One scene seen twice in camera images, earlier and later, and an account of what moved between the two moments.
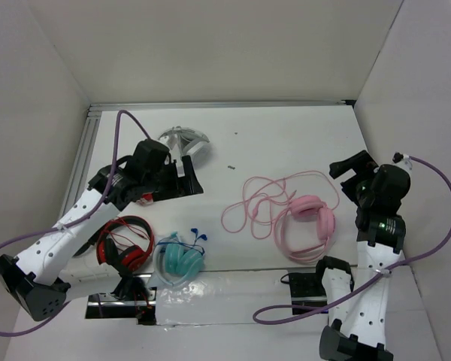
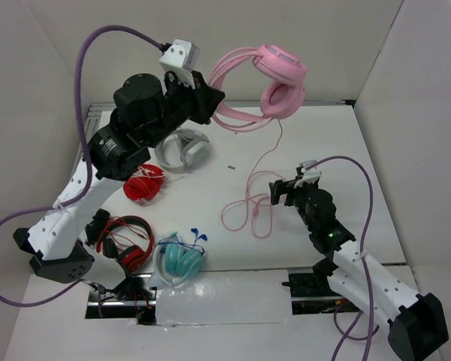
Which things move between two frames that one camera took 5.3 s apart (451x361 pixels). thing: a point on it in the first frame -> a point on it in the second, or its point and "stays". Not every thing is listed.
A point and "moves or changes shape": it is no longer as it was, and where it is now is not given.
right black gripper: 363,164 -> 279,187
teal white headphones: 177,262 stays
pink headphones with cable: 300,207 moves or changes shape
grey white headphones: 191,143 stays
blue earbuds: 203,236 stays
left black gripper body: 152,180 -> 179,104
